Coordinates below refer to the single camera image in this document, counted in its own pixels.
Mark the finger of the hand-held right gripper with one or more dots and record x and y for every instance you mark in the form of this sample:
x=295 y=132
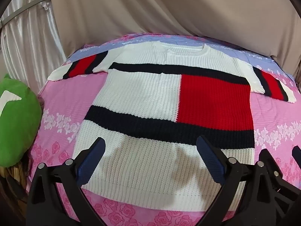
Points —
x=297 y=154
x=272 y=162

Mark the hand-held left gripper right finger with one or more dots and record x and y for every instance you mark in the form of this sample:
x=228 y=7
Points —
x=209 y=162

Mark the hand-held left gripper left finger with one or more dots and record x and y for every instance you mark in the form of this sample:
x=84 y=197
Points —
x=91 y=162

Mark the white red navy knit sweater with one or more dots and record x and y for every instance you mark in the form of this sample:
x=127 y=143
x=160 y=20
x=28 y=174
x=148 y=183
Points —
x=141 y=94

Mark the pink floral bed sheet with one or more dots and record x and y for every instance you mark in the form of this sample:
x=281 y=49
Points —
x=58 y=103

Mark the wicker basket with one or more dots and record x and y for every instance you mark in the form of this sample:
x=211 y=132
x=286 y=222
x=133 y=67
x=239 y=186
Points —
x=14 y=170

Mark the green plush cushion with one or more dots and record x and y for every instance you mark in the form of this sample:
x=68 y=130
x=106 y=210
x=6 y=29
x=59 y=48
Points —
x=18 y=127

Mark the white satin curtain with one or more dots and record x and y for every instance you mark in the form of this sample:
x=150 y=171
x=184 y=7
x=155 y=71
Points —
x=28 y=47

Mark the beige draped curtain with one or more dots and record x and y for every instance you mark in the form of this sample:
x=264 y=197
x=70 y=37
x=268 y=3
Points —
x=164 y=9

